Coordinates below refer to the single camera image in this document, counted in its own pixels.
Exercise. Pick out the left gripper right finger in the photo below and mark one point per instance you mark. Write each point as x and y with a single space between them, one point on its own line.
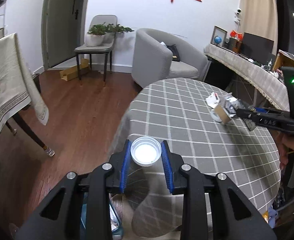
171 166

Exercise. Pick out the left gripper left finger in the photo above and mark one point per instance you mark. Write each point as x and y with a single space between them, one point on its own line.
120 162

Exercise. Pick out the clear plastic cup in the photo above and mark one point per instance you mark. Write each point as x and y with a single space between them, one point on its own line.
145 151

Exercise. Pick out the foil wrapper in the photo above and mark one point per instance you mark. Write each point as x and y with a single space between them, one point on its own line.
230 104

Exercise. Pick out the cardboard tape roll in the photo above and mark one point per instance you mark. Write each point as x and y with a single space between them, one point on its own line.
221 114

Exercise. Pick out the white paper packaging box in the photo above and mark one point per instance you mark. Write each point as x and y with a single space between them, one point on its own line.
212 100

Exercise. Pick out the long sideboard beige cloth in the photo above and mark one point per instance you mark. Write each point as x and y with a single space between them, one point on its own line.
270 87

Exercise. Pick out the grey checked tablecloth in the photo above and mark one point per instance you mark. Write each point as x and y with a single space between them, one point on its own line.
175 110

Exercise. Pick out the wooden shelf box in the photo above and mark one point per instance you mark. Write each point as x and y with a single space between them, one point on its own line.
283 59

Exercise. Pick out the black monitor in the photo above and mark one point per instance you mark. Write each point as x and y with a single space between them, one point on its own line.
256 48

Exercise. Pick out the grey armchair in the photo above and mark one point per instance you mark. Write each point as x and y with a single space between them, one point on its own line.
152 60

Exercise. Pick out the black handbag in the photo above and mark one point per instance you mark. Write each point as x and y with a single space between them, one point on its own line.
175 53

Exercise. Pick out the small blue globe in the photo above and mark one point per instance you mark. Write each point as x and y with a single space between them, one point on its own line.
217 40

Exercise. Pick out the beige curtain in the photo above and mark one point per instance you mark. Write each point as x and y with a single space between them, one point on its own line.
259 17

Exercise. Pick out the framed picture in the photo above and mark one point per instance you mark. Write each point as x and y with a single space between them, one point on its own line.
220 32

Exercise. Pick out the flat cardboard box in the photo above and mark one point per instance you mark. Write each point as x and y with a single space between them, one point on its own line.
72 73

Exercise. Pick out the beige table cloth left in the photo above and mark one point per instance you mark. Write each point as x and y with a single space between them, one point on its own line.
17 88

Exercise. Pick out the potted green plant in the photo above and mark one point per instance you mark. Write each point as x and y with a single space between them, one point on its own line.
98 33

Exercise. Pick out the grey door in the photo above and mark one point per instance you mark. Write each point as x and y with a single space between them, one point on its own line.
60 30

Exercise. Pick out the white security camera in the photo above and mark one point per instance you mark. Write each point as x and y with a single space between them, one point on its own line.
238 17

